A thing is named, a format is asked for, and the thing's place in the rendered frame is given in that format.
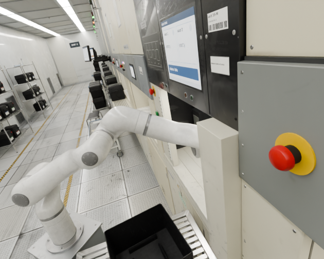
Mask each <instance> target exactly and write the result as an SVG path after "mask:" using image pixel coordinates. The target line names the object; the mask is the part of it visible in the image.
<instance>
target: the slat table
mask: <svg viewBox="0 0 324 259"><path fill-rule="evenodd" d="M170 217H171V219H172V220H173V222H174V223H175V224H176V225H177V224H179V223H182V222H184V221H185V223H183V224H180V225H178V226H177V227H178V229H180V228H183V227H185V226H186V228H184V229H181V230H180V232H181V234H183V233H185V232H187V233H186V234H184V235H183V237H184V238H188V239H187V240H186V241H187V243H188V244H189V245H190V247H191V249H192V252H193V258H194V259H206V258H207V259H217V258H216V256H215V254H214V253H213V251H212V249H211V247H210V246H209V244H208V243H207V241H206V239H205V237H204V235H203V234H202V232H201V230H200V229H199V227H198V225H197V223H196V222H195V220H194V218H193V216H192V215H191V213H190V211H189V209H188V210H186V211H183V212H181V213H177V214H175V215H172V216H170ZM194 235H195V236H194ZM196 240H198V242H195V241H196ZM199 246H201V248H199V249H196V247H199ZM202 252H204V253H205V254H202V255H200V256H197V255H198V254H200V253H202ZM105 253H106V255H103V256H101V257H98V258H96V259H110V257H109V253H108V250H107V245H106V242H103V243H101V244H98V245H96V246H93V247H91V248H88V249H85V250H83V251H80V252H78V253H77V255H76V259H92V258H95V257H97V256H100V255H102V254H105Z"/></svg>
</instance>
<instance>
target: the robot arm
mask: <svg viewBox="0 0 324 259"><path fill-rule="evenodd" d="M126 131H129V132H133V133H136V134H140V135H143V136H146V137H150V138H153V139H157V140H160V141H164V142H167V143H172V144H178V145H184V146H189V147H191V150H192V152H193V154H194V156H195V157H196V158H200V148H199V139H198V133H197V125H195V124H189V123H180V122H175V121H172V120H169V119H166V118H163V117H160V116H156V115H153V114H150V113H146V112H143V111H141V110H137V109H134V108H131V107H127V106H116V107H113V108H112V109H110V110H109V111H108V112H107V113H106V114H105V115H104V117H103V118H102V120H101V121H100V123H99V125H98V126H97V128H96V129H95V130H94V132H93V133H92V134H91V135H90V137H89V138H88V139H87V140H86V141H85V142H84V143H83V144H82V145H80V146H79V147H78V148H76V149H71V150H68V151H66V152H64V153H63V154H61V155H60V156H58V157H57V158H55V159H54V160H53V161H51V162H42V163H39V164H38V165H36V166H35V167H34V168H33V169H31V170H30V171H29V172H28V173H27V174H26V175H25V176H24V177H23V178H22V179H21V180H20V181H19V182H18V183H17V184H16V185H15V186H14V187H13V189H12V191H11V200H12V201H13V202H14V203H15V204H16V205H17V206H20V207H29V206H33V205H35V213H36V215H37V217H38V219H39V220H40V222H41V224H42V225H43V227H44V229H45V230H46V232H47V233H48V235H49V237H48V239H47V241H46V248H47V250H48V251H49V252H50V253H61V252H64V251H66V250H68V249H69V248H71V247H72V246H73V245H74V244H75V243H76V242H77V241H78V240H79V239H80V237H81V235H82V233H83V224H82V223H81V222H80V221H78V220H72V219H71V217H70V215H69V213H68V211H67V209H66V207H65V205H64V203H63V201H62V199H61V197H60V191H61V182H62V181H64V180H65V179H66V178H67V177H69V176H71V175H72V174H74V173H76V172H78V171H79V170H82V169H86V170H91V169H93V168H95V167H97V166H98V165H100V164H101V163H102V162H103V161H104V160H105V158H106V157H107V155H108V153H109V151H110V150H111V148H112V146H113V144H114V142H115V141H116V140H117V138H118V137H119V136H120V135H121V134H123V133H124V132H126Z"/></svg>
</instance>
